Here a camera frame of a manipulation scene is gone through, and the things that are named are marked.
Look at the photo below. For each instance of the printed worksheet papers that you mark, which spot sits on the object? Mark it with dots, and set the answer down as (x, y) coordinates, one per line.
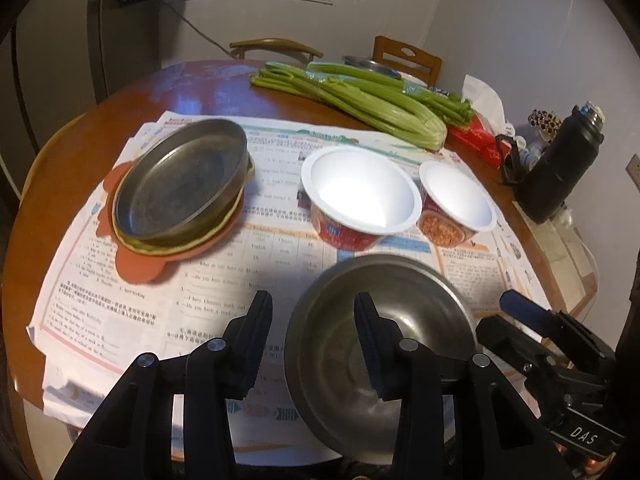
(210, 280)

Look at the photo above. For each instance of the green celery bunch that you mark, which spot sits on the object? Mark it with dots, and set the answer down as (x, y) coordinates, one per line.
(380, 105)

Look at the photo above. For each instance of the small white bottle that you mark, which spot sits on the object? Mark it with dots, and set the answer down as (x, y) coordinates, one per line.
(530, 152)

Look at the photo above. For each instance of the small red noodle bowl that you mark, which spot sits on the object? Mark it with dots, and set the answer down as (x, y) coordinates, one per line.
(460, 195)

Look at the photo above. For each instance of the black plastic clip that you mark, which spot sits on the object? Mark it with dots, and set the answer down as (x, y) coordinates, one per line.
(510, 160)

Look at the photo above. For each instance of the grey refrigerator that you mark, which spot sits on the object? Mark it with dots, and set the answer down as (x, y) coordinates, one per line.
(60, 60)

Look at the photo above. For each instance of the large steel bowl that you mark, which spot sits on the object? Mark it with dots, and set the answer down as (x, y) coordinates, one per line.
(325, 355)

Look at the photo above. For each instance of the red tissue pack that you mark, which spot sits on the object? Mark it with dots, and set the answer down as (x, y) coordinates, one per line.
(475, 140)

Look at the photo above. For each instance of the orange lobed plate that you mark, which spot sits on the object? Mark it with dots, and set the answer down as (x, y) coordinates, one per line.
(135, 265)

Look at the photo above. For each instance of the brown dotted bundle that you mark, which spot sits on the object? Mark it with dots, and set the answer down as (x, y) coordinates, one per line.
(545, 122)

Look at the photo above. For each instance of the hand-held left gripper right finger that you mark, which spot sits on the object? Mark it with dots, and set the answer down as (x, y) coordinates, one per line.
(372, 350)

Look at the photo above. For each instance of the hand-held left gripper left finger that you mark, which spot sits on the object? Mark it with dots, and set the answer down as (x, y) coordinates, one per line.
(252, 350)

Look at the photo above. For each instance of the black thermos bottle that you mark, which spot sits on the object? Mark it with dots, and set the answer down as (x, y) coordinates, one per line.
(555, 175)

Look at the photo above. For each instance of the wall socket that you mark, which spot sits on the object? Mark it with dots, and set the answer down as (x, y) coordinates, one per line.
(634, 170)

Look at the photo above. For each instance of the light wooden chair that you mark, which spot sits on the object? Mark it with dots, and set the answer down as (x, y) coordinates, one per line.
(45, 150)

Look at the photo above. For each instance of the yellow shell-shaped plate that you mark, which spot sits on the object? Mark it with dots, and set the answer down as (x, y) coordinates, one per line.
(150, 246)

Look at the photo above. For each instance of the shallow steel plate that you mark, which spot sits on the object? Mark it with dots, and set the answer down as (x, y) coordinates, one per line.
(175, 180)

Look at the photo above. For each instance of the small steel bowl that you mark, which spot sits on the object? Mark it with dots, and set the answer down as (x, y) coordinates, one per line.
(370, 63)

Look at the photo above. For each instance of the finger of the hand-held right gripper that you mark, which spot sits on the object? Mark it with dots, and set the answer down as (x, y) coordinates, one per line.
(500, 335)
(520, 305)

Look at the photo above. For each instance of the large red noodle bowl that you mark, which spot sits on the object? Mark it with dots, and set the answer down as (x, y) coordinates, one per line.
(360, 185)

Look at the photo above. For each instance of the wooden chair back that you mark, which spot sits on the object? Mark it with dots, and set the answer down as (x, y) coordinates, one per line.
(387, 57)

